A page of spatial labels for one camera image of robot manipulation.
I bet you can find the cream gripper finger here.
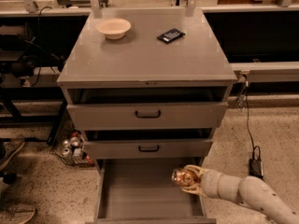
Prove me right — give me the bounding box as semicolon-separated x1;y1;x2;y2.
181;184;205;196
185;164;206;175

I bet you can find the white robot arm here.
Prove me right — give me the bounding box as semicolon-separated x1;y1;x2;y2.
172;165;299;224

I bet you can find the grey bottom drawer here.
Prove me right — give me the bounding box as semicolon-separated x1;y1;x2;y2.
94;158;216;224

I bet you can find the grey drawer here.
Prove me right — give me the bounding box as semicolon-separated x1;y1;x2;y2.
94;158;216;224
84;129;212;159
65;89;227;131

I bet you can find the grey top drawer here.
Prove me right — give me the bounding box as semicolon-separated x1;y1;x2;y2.
65;89;227;131

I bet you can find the grey middle drawer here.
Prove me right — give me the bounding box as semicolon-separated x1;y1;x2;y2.
84;129;212;159

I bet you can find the grey drawer cabinet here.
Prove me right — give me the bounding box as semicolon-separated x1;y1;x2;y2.
56;7;238;224

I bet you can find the black floor power adapter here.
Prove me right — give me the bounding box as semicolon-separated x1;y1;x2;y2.
249;159;263;179

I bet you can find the dark snack packet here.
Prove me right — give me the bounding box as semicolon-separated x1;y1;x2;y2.
157;28;185;44

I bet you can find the cream ceramic bowl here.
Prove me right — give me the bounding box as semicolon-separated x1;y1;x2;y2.
96;19;131;40

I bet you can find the grey sneaker lower left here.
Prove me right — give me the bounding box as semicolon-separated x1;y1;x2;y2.
0;203;36;224

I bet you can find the grey sneaker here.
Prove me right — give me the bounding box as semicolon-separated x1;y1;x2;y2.
0;203;36;224
0;139;25;171

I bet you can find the grey sneaker upper left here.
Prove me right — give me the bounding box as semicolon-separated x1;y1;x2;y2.
0;139;25;171

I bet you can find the black machine on left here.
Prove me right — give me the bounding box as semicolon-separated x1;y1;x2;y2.
0;24;66;79

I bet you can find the black power cable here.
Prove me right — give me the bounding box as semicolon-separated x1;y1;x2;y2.
243;75;265;180

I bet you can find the wire basket of cans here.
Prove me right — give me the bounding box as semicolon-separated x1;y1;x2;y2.
55;131;94;167

